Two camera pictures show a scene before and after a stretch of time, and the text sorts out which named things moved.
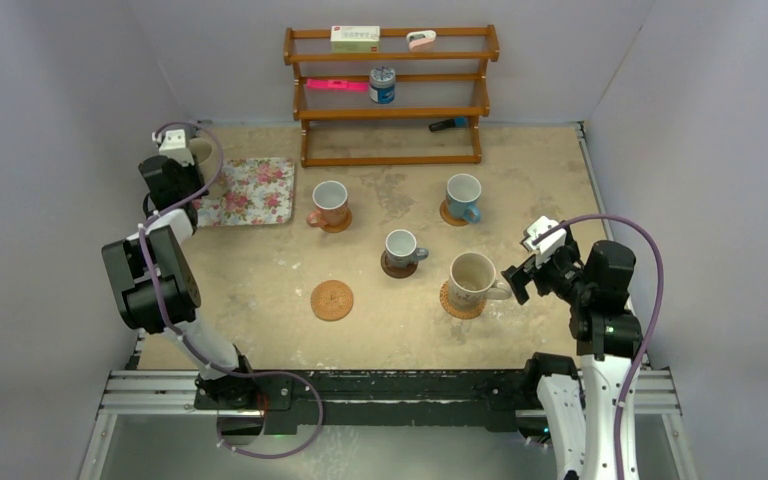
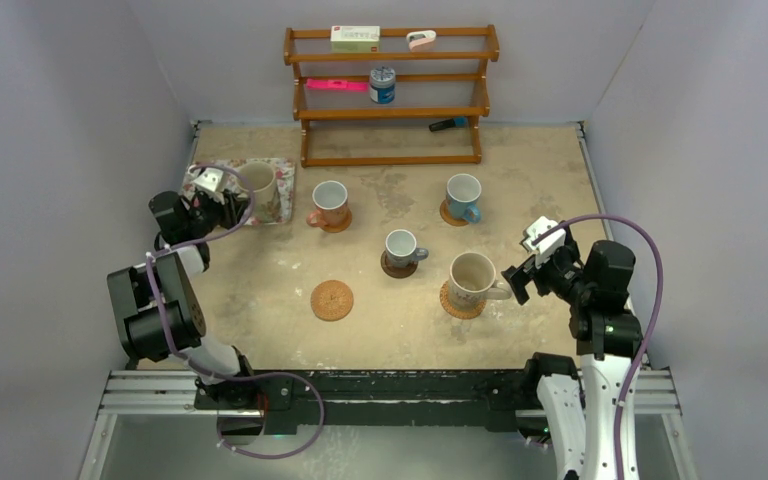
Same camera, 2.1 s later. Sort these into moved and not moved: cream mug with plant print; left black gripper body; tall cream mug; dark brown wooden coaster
Moved: tall cream mug; left black gripper body
Not moved: dark brown wooden coaster; cream mug with plant print
